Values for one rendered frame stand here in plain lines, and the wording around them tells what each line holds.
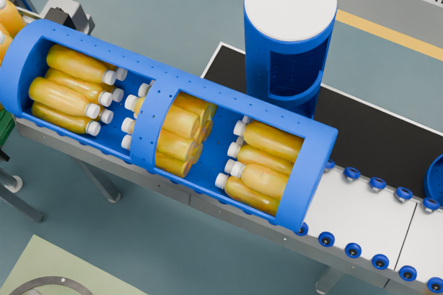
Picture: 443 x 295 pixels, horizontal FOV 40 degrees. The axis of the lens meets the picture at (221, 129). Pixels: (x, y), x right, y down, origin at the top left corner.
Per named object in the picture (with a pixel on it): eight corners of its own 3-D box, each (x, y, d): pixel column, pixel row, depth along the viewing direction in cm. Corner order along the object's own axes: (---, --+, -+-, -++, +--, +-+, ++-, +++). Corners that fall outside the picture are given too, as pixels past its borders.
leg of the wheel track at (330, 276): (326, 296, 250) (347, 273, 192) (313, 290, 251) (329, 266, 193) (331, 283, 252) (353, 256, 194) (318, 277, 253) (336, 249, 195)
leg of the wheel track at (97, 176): (117, 205, 270) (78, 159, 211) (105, 200, 271) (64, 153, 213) (122, 193, 271) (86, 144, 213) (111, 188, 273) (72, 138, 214)
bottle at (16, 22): (34, 35, 199) (14, 4, 183) (16, 46, 198) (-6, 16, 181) (24, 20, 202) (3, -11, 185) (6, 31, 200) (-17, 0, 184)
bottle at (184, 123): (186, 139, 154) (124, 114, 157) (194, 139, 160) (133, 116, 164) (196, 114, 153) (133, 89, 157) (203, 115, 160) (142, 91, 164)
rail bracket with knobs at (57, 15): (64, 52, 196) (55, 36, 187) (46, 45, 198) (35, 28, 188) (80, 27, 199) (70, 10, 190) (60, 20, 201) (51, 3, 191)
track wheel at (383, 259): (391, 261, 157) (391, 257, 159) (374, 255, 158) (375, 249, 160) (385, 273, 160) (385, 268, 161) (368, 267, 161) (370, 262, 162)
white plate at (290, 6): (225, 7, 183) (226, 9, 184) (300, 56, 176) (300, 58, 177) (281, -53, 190) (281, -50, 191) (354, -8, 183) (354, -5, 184)
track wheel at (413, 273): (419, 273, 156) (420, 268, 158) (402, 266, 157) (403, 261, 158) (413, 285, 158) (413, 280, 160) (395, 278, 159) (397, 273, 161)
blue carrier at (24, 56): (297, 238, 166) (299, 226, 139) (26, 124, 184) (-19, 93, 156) (334, 145, 172) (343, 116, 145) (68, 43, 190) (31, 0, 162)
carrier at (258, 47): (234, 120, 265) (286, 159, 258) (224, 10, 184) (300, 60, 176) (273, 74, 273) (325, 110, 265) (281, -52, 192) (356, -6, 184)
